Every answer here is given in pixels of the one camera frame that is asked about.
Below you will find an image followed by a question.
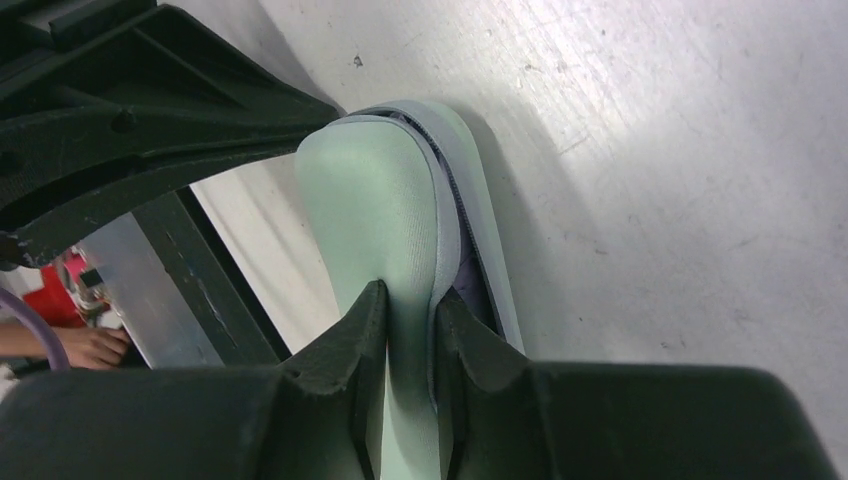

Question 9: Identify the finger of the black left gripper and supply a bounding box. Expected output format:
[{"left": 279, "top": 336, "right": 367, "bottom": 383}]
[{"left": 1, "top": 3, "right": 338, "bottom": 219}]

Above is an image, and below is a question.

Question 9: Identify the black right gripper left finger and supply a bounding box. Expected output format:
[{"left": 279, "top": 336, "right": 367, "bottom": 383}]
[{"left": 1, "top": 281, "right": 389, "bottom": 479}]

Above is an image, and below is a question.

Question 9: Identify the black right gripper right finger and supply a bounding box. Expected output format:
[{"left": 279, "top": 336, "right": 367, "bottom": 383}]
[{"left": 435, "top": 293, "right": 837, "bottom": 479}]

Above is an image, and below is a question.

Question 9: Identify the mint green umbrella case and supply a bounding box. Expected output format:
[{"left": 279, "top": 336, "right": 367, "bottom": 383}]
[{"left": 295, "top": 100, "right": 523, "bottom": 479}]

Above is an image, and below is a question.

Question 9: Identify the bystander hand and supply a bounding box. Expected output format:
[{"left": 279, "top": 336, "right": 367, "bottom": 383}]
[{"left": 54, "top": 327, "right": 131, "bottom": 370}]

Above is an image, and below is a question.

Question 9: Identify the red object in background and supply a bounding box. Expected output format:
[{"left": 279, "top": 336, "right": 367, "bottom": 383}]
[{"left": 22, "top": 249, "right": 87, "bottom": 328}]

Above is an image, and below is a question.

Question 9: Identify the aluminium frame rail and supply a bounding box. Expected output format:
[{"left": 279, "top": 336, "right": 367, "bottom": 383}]
[{"left": 80, "top": 187, "right": 291, "bottom": 368}]

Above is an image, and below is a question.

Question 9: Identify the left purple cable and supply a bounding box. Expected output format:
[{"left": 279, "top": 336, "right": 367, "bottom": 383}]
[{"left": 0, "top": 286, "right": 72, "bottom": 372}]

